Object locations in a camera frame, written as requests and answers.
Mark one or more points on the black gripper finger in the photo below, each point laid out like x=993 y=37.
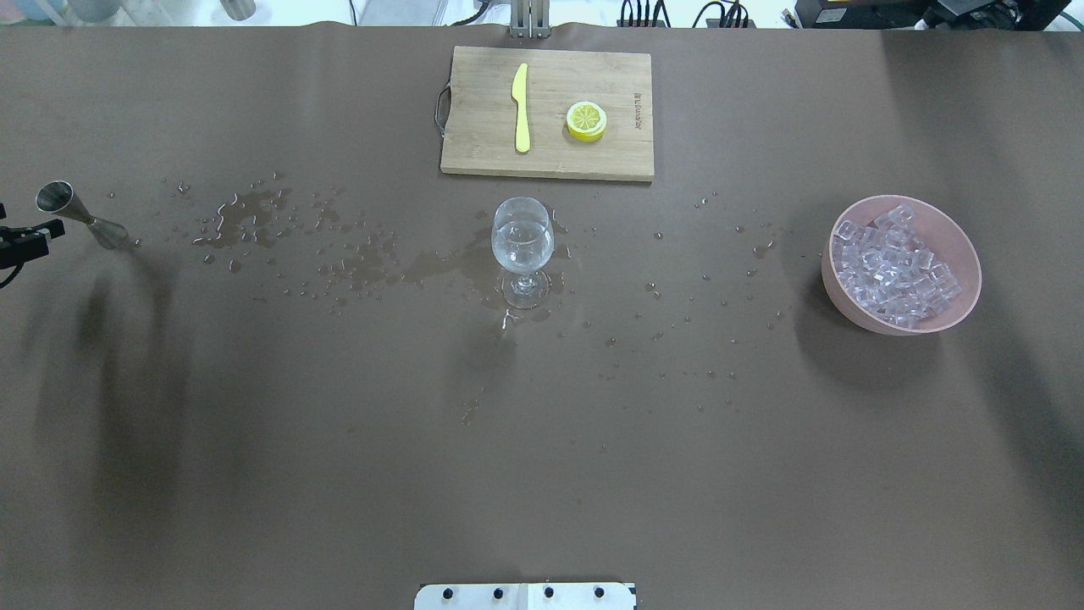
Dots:
x=50 y=230
x=17 y=251

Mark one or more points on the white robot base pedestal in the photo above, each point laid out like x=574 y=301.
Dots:
x=528 y=595

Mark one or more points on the yellow lemon slice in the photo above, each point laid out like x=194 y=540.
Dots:
x=586 y=121

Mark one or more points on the bamboo cutting board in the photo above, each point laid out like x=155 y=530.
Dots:
x=479 y=131

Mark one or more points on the pink bowl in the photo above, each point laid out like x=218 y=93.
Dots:
x=944 y=236

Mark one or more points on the yellow plastic knife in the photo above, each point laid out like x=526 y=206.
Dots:
x=519 y=94

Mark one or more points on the clear ice cubes pile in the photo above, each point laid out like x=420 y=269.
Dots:
x=887 y=268

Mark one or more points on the clear wine glass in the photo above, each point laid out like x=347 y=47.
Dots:
x=523 y=241

